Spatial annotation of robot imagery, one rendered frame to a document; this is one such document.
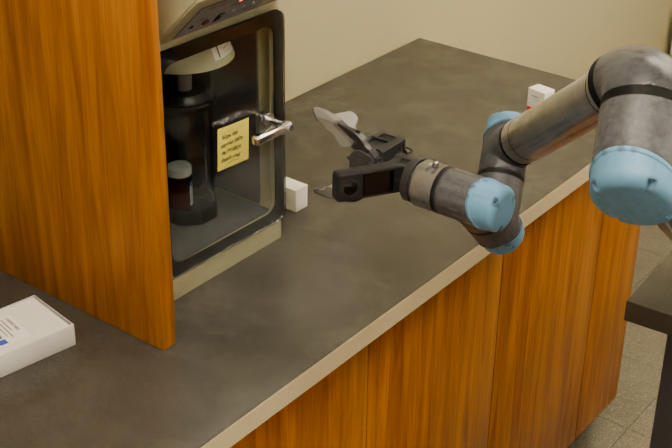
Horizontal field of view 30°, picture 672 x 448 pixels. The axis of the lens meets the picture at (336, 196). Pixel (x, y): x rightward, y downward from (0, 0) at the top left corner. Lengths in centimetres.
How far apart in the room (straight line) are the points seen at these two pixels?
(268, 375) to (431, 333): 48
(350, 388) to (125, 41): 73
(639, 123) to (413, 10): 174
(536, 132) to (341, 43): 124
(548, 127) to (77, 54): 70
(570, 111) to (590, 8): 245
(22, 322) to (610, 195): 95
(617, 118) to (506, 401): 123
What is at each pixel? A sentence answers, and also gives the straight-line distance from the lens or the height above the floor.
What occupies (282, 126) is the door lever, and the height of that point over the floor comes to 121.
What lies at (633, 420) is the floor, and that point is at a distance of 351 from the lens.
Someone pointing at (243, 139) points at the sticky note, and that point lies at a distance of 212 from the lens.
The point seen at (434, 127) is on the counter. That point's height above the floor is 94.
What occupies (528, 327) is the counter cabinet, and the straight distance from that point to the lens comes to 273.
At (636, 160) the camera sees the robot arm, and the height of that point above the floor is 140.
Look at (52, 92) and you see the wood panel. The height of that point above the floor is 133.
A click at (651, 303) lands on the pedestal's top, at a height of 94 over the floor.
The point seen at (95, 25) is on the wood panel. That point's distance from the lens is 185.
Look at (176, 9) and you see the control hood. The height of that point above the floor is 148.
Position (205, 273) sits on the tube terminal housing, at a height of 96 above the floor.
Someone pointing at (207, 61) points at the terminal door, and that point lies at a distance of 201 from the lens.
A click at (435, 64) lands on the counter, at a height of 94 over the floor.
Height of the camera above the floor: 208
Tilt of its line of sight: 27 degrees down
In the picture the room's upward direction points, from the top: 1 degrees clockwise
